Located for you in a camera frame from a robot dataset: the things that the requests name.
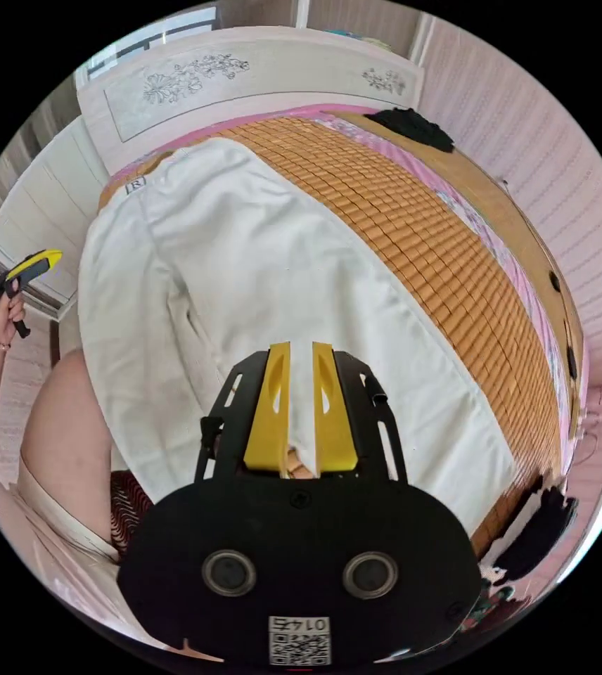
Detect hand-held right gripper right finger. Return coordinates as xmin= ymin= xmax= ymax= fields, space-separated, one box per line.
xmin=311 ymin=341 xmax=358 ymax=473

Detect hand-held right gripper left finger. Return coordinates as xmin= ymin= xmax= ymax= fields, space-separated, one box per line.
xmin=243 ymin=341 xmax=292 ymax=472

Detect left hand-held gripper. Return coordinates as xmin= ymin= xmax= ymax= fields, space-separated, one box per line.
xmin=0 ymin=248 xmax=64 ymax=340

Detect white pants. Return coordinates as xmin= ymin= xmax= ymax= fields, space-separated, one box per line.
xmin=77 ymin=136 xmax=519 ymax=540

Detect person's left hand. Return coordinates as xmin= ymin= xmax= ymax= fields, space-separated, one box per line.
xmin=0 ymin=293 xmax=27 ymax=347

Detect white bedside cupboard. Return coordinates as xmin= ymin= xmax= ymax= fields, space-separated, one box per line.
xmin=0 ymin=115 xmax=110 ymax=323

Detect person's body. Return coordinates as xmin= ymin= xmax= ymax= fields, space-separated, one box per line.
xmin=0 ymin=347 xmax=228 ymax=667

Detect black garment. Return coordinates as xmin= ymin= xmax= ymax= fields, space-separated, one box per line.
xmin=494 ymin=473 xmax=580 ymax=582
xmin=368 ymin=107 xmax=456 ymax=155

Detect bed with woven mat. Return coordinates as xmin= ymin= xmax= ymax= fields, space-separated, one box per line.
xmin=75 ymin=29 xmax=593 ymax=561

